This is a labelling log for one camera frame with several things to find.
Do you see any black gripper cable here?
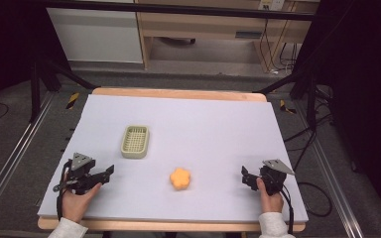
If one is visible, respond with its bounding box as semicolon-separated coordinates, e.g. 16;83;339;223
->
56;161;72;222
279;183;296;235

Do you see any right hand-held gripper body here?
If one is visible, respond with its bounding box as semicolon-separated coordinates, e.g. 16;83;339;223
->
249;159;296;196

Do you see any black floor cable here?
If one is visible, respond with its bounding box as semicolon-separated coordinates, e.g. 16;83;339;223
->
282;113;334;218

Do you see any white cabinet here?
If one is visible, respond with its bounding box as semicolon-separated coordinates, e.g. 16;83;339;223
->
46;7;144;64

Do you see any beige plastic basket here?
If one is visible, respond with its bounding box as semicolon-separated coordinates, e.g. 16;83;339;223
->
120;124;150;160

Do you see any black metal frame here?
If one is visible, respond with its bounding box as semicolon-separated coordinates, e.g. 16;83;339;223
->
29;0;318;124

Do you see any wooden desk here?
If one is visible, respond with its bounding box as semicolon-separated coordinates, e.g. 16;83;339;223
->
134;0;320;72

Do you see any person's left hand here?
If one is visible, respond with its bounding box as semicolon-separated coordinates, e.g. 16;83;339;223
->
61;181;103;224

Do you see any white foam mat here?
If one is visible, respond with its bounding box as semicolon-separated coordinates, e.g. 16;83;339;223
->
37;94;310;223

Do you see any wooden table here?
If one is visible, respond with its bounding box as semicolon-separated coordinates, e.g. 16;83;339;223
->
37;86;307;233

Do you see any orange flower-shaped sponge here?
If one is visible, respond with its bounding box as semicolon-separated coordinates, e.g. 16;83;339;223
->
169;167;191;191

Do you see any metal floor rail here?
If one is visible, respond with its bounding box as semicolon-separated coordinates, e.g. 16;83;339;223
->
0;92;56;229
294;100;365;238

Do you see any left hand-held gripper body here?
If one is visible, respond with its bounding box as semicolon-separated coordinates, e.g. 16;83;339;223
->
53;152;108;195

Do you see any person's right hand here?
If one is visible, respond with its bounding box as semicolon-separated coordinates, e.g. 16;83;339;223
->
256;178;285;214

